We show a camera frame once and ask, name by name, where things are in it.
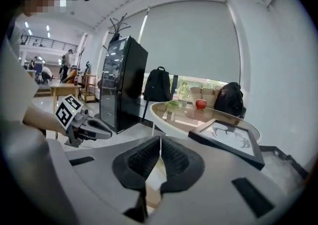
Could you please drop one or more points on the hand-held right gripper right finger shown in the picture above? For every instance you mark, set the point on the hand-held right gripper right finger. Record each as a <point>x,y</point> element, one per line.
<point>177,163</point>

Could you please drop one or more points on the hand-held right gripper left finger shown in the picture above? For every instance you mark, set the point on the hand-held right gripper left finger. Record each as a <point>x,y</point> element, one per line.
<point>139,163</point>

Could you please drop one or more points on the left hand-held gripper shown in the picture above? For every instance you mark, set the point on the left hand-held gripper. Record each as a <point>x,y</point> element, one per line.
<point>74,117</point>

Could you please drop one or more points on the black picture frame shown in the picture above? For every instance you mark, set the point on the black picture frame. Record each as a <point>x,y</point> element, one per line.
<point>228,139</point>

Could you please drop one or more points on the green leafy vegetable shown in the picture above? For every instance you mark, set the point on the green leafy vegetable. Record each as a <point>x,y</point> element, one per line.
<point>172,104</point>

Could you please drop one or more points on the red apple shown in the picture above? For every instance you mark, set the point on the red apple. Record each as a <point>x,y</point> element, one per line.
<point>201,104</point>

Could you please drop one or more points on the black-edged drawer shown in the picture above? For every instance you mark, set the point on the black-edged drawer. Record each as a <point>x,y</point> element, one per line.
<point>280,164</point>

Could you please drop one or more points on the person's left forearm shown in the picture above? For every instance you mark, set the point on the person's left forearm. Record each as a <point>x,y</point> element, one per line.
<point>41,118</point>

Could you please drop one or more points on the black shoulder bag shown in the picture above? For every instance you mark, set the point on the black shoulder bag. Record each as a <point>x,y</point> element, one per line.
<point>229,99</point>

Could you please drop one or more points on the glass table top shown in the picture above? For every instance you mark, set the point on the glass table top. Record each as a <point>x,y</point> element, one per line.
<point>177,117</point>

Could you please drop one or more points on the wooden shelf cart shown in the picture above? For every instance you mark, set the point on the wooden shelf cart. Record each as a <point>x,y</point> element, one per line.
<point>88,87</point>

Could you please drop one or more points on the black glass-door fridge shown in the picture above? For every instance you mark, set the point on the black glass-door fridge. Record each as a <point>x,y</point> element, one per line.
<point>124,82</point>

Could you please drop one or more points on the wooden side table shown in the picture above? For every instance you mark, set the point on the wooden side table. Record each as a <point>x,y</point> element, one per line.
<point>63,88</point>

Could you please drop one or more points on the black backpack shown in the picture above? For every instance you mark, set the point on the black backpack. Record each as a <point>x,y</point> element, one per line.
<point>157,85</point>

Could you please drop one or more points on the person's white shirt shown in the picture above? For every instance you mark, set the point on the person's white shirt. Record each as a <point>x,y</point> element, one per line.
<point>22,132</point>

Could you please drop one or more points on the black balcony railing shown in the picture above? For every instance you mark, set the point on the black balcony railing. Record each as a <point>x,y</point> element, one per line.
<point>49,41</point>

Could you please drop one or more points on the black coat rack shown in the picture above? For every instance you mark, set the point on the black coat rack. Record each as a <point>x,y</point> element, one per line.
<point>119,26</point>

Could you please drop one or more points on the grey roller blind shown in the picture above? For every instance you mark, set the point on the grey roller blind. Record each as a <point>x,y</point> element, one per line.
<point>191,40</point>

